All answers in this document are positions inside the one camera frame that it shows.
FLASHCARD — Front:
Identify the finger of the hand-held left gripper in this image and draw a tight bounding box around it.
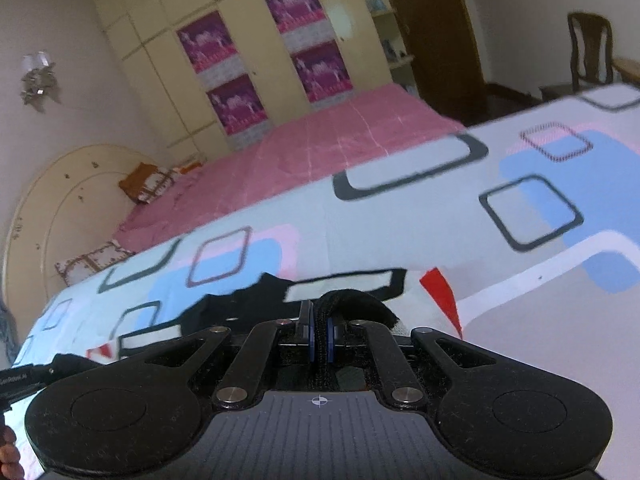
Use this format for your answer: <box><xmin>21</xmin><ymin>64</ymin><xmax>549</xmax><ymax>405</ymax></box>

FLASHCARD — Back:
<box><xmin>50</xmin><ymin>353</ymin><xmax>103</xmax><ymax>377</ymax></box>

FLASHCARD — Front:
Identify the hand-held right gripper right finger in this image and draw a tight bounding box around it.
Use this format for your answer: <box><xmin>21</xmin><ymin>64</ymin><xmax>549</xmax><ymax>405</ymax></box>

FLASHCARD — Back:
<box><xmin>325</xmin><ymin>310</ymin><xmax>507</xmax><ymax>407</ymax></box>

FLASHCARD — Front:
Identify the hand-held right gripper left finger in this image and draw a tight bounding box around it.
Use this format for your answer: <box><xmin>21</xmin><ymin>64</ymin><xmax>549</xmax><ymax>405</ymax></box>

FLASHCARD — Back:
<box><xmin>117</xmin><ymin>300</ymin><xmax>317</xmax><ymax>408</ymax></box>

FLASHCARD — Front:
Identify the striped knit sweater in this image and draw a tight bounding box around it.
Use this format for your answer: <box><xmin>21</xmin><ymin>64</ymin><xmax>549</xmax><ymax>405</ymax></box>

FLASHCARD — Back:
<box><xmin>52</xmin><ymin>266</ymin><xmax>466</xmax><ymax>392</ymax></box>

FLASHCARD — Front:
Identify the person's left hand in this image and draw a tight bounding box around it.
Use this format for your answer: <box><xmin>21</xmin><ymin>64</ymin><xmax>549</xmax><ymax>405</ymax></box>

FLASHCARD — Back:
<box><xmin>0</xmin><ymin>425</ymin><xmax>22</xmax><ymax>467</ymax></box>

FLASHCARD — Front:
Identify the patterned cream pillow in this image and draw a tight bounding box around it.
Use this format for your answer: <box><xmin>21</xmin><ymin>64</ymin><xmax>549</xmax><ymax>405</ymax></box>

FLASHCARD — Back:
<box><xmin>53</xmin><ymin>239</ymin><xmax>136</xmax><ymax>286</ymax></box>

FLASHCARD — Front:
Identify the cream round headboard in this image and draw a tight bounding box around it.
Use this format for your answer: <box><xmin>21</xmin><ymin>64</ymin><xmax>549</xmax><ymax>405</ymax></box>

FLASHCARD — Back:
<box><xmin>2</xmin><ymin>143</ymin><xmax>202</xmax><ymax>357</ymax></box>

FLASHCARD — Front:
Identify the printed bed sheet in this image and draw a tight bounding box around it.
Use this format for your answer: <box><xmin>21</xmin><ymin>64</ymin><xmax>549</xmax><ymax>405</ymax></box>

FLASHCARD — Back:
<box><xmin>10</xmin><ymin>82</ymin><xmax>640</xmax><ymax>480</ymax></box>

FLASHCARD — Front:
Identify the pink bed sheet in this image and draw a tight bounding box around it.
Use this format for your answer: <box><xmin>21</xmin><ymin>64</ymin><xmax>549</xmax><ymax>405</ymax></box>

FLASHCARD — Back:
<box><xmin>111</xmin><ymin>83</ymin><xmax>469</xmax><ymax>254</ymax></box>

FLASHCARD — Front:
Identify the orange pillow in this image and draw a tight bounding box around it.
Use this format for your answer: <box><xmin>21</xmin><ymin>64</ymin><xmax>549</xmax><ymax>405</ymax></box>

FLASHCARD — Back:
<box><xmin>118</xmin><ymin>161</ymin><xmax>202</xmax><ymax>205</ymax></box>

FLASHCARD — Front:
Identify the brown wooden door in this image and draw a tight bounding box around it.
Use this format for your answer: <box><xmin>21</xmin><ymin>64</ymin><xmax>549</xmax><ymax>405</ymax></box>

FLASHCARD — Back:
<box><xmin>376</xmin><ymin>0</ymin><xmax>489</xmax><ymax>127</ymax></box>

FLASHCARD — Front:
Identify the open corner shelf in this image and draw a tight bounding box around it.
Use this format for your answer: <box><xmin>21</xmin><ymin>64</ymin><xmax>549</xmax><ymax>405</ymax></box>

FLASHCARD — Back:
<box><xmin>351</xmin><ymin>0</ymin><xmax>417</xmax><ymax>72</ymax></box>

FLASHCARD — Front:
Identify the cream wardrobe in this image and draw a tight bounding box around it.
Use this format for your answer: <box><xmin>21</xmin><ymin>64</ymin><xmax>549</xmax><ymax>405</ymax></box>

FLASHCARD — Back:
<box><xmin>82</xmin><ymin>0</ymin><xmax>417</xmax><ymax>154</ymax></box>

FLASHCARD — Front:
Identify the dark wooden chair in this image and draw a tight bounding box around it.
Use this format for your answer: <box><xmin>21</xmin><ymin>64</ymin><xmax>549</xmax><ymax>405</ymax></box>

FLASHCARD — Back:
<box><xmin>540</xmin><ymin>11</ymin><xmax>617</xmax><ymax>104</ymax></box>

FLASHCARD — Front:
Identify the purple wall poster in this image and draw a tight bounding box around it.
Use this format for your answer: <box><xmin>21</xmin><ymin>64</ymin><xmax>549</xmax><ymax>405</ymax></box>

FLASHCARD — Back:
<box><xmin>260</xmin><ymin>0</ymin><xmax>334</xmax><ymax>44</ymax></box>
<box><xmin>175</xmin><ymin>9</ymin><xmax>246</xmax><ymax>74</ymax></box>
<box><xmin>205</xmin><ymin>73</ymin><xmax>271</xmax><ymax>136</ymax></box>
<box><xmin>290</xmin><ymin>39</ymin><xmax>356</xmax><ymax>104</ymax></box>

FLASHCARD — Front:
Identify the glass wall lamp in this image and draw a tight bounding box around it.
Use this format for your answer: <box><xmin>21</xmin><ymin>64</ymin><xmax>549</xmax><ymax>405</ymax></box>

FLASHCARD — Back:
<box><xmin>19</xmin><ymin>50</ymin><xmax>57</xmax><ymax>106</ymax></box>

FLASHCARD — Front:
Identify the light wooden bed frame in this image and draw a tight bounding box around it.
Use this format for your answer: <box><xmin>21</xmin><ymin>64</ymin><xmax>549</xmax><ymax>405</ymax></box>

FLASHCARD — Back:
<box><xmin>612</xmin><ymin>57</ymin><xmax>640</xmax><ymax>87</ymax></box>

